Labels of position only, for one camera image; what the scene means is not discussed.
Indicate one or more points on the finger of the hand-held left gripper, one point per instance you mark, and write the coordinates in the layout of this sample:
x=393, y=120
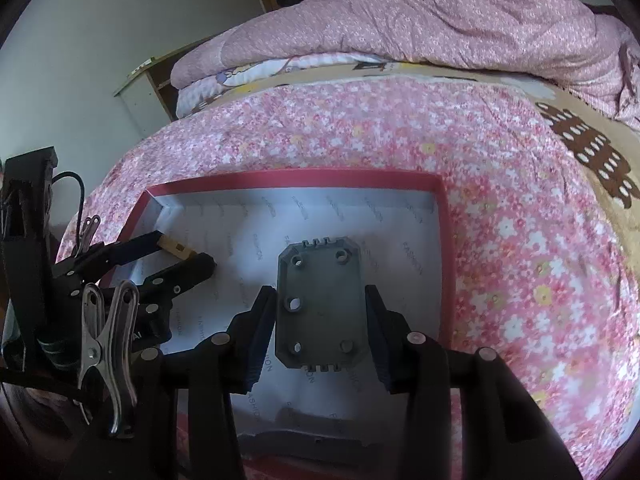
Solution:
x=130, y=249
x=190, y=270

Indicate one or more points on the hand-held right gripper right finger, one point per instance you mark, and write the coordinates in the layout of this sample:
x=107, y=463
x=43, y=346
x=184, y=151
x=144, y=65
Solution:
x=378, y=340

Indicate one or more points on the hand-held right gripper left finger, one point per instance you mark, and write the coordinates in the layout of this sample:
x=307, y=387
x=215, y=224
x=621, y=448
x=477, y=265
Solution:
x=260, y=335

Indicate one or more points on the wooden block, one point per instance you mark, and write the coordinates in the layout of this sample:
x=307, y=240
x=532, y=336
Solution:
x=175, y=247

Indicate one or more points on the red cardboard box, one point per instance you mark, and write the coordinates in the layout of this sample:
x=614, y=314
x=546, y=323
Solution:
x=225, y=220

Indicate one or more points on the grey metal plate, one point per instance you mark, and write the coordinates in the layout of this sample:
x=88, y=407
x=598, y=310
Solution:
x=320, y=310

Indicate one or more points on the metal spring clip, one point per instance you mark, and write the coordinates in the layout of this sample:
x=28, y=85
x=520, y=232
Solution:
x=95, y=355
x=89, y=230

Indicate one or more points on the grey flat plastic part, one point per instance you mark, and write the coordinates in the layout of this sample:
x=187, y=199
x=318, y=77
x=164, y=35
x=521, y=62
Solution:
x=300, y=450

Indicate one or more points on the wooden bedside cabinet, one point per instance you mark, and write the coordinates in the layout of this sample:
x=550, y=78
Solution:
x=165, y=80

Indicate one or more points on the white cartoon printed quilt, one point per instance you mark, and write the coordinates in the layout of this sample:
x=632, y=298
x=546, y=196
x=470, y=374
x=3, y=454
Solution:
x=240, y=75

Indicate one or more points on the pink floral bedsheet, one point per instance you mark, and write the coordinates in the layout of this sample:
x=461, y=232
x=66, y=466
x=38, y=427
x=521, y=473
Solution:
x=350, y=135

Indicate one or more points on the pink quilt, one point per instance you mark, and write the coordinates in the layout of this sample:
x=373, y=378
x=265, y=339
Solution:
x=400, y=20

